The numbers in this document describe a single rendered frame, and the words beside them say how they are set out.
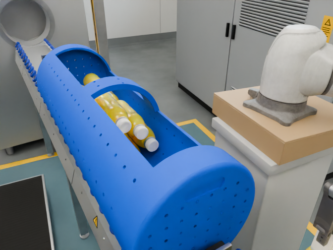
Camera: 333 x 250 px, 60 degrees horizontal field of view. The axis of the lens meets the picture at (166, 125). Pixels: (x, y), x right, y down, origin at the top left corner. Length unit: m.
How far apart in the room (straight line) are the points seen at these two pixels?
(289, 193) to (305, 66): 0.44
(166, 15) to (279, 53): 5.19
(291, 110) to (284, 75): 0.12
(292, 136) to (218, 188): 0.43
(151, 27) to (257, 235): 5.19
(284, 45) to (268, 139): 0.28
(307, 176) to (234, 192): 0.57
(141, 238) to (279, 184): 0.62
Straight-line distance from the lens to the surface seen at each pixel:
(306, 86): 0.95
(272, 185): 1.00
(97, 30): 1.84
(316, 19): 2.08
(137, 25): 5.85
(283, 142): 0.88
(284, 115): 0.97
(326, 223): 0.51
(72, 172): 1.07
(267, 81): 0.97
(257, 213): 1.07
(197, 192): 0.51
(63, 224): 2.12
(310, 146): 0.97
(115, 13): 5.69
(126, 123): 0.78
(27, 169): 2.67
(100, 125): 0.66
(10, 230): 2.00
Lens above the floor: 1.54
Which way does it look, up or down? 31 degrees down
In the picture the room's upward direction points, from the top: straight up
